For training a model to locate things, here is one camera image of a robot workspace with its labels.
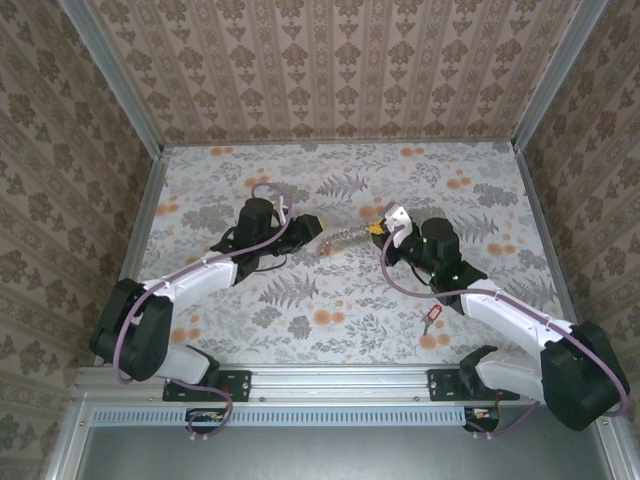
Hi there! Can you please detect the metal keyring chain loop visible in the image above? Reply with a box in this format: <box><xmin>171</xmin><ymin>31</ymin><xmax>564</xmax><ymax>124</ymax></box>
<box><xmin>317</xmin><ymin>224</ymin><xmax>376</xmax><ymax>256</ymax></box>

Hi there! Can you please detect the key with red tag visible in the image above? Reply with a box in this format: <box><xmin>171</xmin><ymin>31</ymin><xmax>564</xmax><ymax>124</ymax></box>
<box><xmin>421</xmin><ymin>304</ymin><xmax>445</xmax><ymax>337</ymax></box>

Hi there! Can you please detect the floral patterned table cover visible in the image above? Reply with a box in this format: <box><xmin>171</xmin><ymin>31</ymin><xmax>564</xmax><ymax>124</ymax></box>
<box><xmin>107</xmin><ymin>142</ymin><xmax>584</xmax><ymax>366</ymax></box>

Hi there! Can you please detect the grey metal panel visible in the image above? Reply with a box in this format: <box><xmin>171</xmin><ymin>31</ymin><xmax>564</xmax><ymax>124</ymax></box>
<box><xmin>74</xmin><ymin>424</ymin><xmax>616</xmax><ymax>480</ymax></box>

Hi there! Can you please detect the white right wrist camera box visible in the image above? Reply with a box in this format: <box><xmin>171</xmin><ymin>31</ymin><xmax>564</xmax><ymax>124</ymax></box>
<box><xmin>382</xmin><ymin>203</ymin><xmax>414</xmax><ymax>249</ymax></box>

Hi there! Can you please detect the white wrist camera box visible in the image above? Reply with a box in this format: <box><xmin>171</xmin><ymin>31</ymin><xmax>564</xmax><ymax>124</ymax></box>
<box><xmin>272</xmin><ymin>197</ymin><xmax>294</xmax><ymax>226</ymax></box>
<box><xmin>382</xmin><ymin>203</ymin><xmax>414</xmax><ymax>249</ymax></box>

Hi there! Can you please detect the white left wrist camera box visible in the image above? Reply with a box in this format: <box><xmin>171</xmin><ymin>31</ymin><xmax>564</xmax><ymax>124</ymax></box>
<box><xmin>272</xmin><ymin>197</ymin><xmax>294</xmax><ymax>226</ymax></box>

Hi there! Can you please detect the aluminium table side rail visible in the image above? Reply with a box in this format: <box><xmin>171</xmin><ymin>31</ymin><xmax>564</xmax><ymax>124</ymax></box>
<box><xmin>94</xmin><ymin>147</ymin><xmax>174</xmax><ymax>366</ymax></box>
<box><xmin>514</xmin><ymin>148</ymin><xmax>581</xmax><ymax>329</ymax></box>

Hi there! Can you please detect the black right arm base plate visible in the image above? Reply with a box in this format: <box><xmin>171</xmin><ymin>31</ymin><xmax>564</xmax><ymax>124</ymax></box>
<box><xmin>427</xmin><ymin>368</ymin><xmax>521</xmax><ymax>403</ymax></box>

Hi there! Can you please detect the aluminium mounting rail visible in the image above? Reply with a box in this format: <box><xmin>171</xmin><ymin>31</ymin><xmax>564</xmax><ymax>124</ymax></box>
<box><xmin>74</xmin><ymin>364</ymin><xmax>614</xmax><ymax>401</ymax></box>

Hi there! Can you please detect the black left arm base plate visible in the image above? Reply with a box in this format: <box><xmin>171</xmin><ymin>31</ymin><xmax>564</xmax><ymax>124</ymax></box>
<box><xmin>162</xmin><ymin>368</ymin><xmax>251</xmax><ymax>403</ymax></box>

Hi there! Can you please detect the black cable junction connector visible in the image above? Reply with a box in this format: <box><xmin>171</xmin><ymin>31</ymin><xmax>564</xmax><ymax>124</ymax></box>
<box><xmin>185</xmin><ymin>407</ymin><xmax>229</xmax><ymax>435</ymax></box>
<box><xmin>463</xmin><ymin>405</ymin><xmax>501</xmax><ymax>434</ymax></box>

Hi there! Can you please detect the white slotted cable duct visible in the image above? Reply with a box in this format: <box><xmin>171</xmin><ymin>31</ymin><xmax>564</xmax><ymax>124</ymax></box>
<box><xmin>92</xmin><ymin>405</ymin><xmax>501</xmax><ymax>427</ymax></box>

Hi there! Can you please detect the aluminium frame post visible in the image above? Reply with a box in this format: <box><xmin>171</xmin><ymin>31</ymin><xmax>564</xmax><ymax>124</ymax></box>
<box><xmin>512</xmin><ymin>0</ymin><xmax>609</xmax><ymax>151</ymax></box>
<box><xmin>57</xmin><ymin>0</ymin><xmax>166</xmax><ymax>156</ymax></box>

